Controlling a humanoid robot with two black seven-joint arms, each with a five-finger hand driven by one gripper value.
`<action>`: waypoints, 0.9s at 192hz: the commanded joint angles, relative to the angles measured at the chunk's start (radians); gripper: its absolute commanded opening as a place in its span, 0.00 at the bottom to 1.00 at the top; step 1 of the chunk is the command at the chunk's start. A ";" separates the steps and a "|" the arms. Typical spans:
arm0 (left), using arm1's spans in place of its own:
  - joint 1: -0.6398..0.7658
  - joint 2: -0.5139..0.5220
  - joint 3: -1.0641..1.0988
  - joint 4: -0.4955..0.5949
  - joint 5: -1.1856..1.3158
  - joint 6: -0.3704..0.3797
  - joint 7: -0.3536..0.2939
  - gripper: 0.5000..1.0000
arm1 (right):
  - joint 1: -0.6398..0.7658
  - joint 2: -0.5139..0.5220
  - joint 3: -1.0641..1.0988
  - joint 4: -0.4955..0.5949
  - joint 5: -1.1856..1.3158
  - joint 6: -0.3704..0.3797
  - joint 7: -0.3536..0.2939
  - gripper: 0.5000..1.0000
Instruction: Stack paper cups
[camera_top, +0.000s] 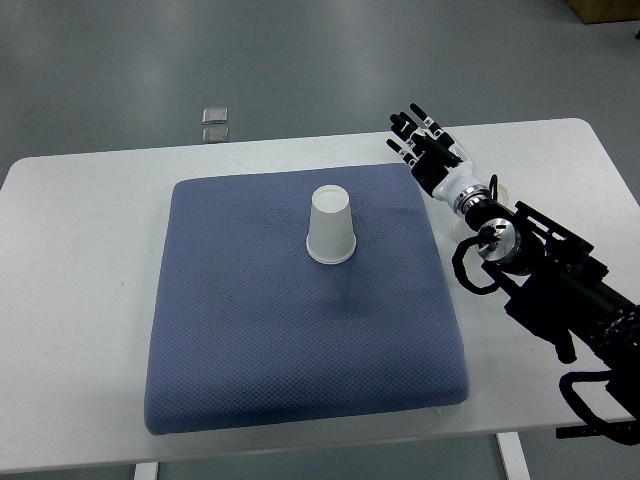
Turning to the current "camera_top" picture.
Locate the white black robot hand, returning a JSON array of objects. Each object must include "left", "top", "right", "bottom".
[{"left": 386, "top": 103, "right": 488, "bottom": 201}]

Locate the white paper cup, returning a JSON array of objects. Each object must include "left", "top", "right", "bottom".
[
  {"left": 453, "top": 185, "right": 509, "bottom": 243},
  {"left": 306, "top": 184, "right": 357, "bottom": 265}
]

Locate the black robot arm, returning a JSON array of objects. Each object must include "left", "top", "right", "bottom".
[{"left": 387, "top": 104, "right": 639, "bottom": 446}]

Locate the white paper cup on mat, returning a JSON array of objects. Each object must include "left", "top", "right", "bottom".
[{"left": 306, "top": 184, "right": 357, "bottom": 265}]

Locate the lower metal floor plate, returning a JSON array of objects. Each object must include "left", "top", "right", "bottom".
[{"left": 202, "top": 126, "right": 229, "bottom": 144}]

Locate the brown cardboard box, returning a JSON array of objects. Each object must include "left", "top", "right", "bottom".
[{"left": 567, "top": 0, "right": 639, "bottom": 25}]

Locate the blue textured cushion mat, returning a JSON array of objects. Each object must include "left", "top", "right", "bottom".
[{"left": 144, "top": 163, "right": 469, "bottom": 435}]

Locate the black table control panel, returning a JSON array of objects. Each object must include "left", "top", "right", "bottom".
[{"left": 555, "top": 425, "right": 601, "bottom": 439}]

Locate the white table leg right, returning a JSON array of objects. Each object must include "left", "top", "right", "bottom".
[{"left": 495, "top": 432, "right": 531, "bottom": 480}]

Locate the white table leg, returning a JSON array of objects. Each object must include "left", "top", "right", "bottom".
[
  {"left": 133, "top": 462, "right": 160, "bottom": 480},
  {"left": 495, "top": 432, "right": 531, "bottom": 480}
]

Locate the white table leg left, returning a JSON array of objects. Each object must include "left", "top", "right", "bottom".
[{"left": 133, "top": 462, "right": 160, "bottom": 480}]

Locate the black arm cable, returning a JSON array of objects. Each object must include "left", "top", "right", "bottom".
[{"left": 452, "top": 234, "right": 501, "bottom": 296}]

